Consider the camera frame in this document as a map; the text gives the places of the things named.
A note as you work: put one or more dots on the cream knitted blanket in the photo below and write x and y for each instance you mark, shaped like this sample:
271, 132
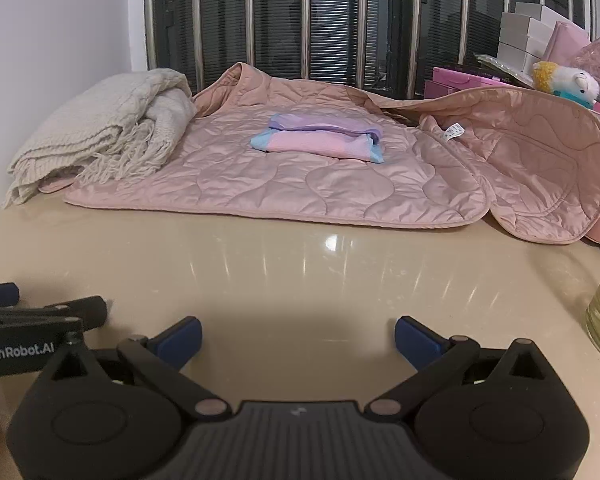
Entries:
90, 130

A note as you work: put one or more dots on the stainless steel window railing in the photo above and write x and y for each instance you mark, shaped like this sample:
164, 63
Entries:
305, 20

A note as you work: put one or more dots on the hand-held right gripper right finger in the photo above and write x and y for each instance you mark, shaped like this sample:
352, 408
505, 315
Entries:
417, 341

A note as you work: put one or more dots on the white and yellow plush toy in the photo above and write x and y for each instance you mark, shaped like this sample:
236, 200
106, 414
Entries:
570, 82

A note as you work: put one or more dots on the pink flat box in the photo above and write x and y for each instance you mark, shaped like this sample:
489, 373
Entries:
465, 76
445, 90

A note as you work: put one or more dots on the pink quilted blanket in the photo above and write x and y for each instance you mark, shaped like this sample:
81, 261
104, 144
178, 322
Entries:
290, 185

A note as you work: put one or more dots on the stack of white boxes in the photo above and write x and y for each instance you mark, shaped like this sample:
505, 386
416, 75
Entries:
525, 35

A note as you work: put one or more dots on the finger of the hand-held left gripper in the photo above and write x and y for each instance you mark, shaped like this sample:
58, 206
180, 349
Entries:
0, 295
80, 310

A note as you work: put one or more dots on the grey patterned flat package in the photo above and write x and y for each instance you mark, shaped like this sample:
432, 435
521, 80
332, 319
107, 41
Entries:
505, 67

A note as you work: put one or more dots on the pink pouch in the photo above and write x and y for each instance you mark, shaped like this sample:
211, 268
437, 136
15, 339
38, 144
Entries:
567, 45

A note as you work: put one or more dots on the dark glass window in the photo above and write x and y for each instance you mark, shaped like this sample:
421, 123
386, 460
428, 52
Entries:
330, 10

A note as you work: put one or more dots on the pink and blue garment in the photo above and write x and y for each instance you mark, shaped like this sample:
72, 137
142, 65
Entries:
325, 142

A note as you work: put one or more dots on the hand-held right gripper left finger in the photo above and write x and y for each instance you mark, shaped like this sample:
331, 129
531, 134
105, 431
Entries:
180, 341

